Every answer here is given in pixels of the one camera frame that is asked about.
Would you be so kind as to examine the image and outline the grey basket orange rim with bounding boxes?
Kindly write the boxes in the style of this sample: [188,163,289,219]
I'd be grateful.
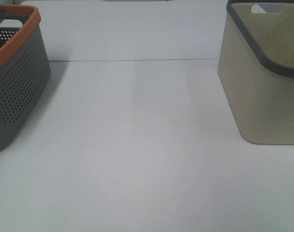
[0,4,51,150]

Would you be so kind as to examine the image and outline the beige basket grey rim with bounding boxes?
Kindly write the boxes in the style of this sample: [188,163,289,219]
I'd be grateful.
[218,0,294,145]

